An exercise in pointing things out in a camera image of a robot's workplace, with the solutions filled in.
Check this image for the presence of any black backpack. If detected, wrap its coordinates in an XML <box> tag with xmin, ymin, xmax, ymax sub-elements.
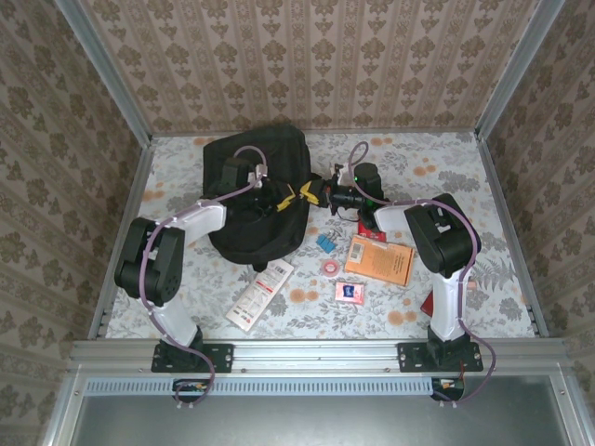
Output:
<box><xmin>203</xmin><ymin>124</ymin><xmax>322</xmax><ymax>273</ymax></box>

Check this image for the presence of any red booklet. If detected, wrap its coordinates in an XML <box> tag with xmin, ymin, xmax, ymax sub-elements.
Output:
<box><xmin>357</xmin><ymin>220</ymin><xmax>390</xmax><ymax>242</ymax></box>

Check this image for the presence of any orange book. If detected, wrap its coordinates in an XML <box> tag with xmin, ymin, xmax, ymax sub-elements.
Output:
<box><xmin>343</xmin><ymin>234</ymin><xmax>416</xmax><ymax>287</ymax></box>

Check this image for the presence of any white stationery package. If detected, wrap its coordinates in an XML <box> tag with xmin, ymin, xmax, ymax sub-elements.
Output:
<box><xmin>225</xmin><ymin>258</ymin><xmax>296</xmax><ymax>333</ymax></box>

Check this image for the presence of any pink eraser pack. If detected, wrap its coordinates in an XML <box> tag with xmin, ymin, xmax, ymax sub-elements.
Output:
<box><xmin>334</xmin><ymin>280</ymin><xmax>366</xmax><ymax>306</ymax></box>

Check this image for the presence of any grey metal panel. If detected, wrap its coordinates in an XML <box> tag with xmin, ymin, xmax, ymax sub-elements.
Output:
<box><xmin>44</xmin><ymin>371</ymin><xmax>585</xmax><ymax>446</ymax></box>

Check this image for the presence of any thin black right gripper cable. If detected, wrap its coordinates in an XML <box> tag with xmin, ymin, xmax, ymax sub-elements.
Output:
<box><xmin>332</xmin><ymin>203</ymin><xmax>364</xmax><ymax>224</ymax></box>

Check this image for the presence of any aluminium table rail below wallpaper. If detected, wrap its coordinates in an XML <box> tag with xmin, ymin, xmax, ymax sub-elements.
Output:
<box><xmin>151</xmin><ymin>126</ymin><xmax>480</xmax><ymax>138</ymax></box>

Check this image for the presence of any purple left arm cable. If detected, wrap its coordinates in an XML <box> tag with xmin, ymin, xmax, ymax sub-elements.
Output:
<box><xmin>138</xmin><ymin>144</ymin><xmax>269</xmax><ymax>413</ymax></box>

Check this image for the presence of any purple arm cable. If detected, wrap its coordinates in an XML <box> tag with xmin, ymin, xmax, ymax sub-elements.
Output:
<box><xmin>138</xmin><ymin>144</ymin><xmax>269</xmax><ymax>413</ymax></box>
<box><xmin>348</xmin><ymin>141</ymin><xmax>496</xmax><ymax>406</ymax></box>

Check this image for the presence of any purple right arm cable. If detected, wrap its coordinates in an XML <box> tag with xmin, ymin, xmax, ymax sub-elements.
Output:
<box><xmin>348</xmin><ymin>141</ymin><xmax>496</xmax><ymax>406</ymax></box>

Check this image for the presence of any aluminium frame post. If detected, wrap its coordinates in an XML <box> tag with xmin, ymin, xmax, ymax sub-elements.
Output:
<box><xmin>474</xmin><ymin>0</ymin><xmax>567</xmax><ymax>140</ymax></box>
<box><xmin>54</xmin><ymin>0</ymin><xmax>153</xmax><ymax>146</ymax></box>

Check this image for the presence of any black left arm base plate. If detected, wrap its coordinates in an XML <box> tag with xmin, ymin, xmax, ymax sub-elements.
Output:
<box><xmin>152</xmin><ymin>342</ymin><xmax>234</xmax><ymax>374</ymax></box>

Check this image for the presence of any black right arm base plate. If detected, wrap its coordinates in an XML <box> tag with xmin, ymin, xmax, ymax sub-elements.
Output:
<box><xmin>397</xmin><ymin>342</ymin><xmax>483</xmax><ymax>374</ymax></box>

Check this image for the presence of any grey slotted cable duct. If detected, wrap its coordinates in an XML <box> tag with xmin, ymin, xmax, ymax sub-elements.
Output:
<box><xmin>85</xmin><ymin>376</ymin><xmax>467</xmax><ymax>397</ymax></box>

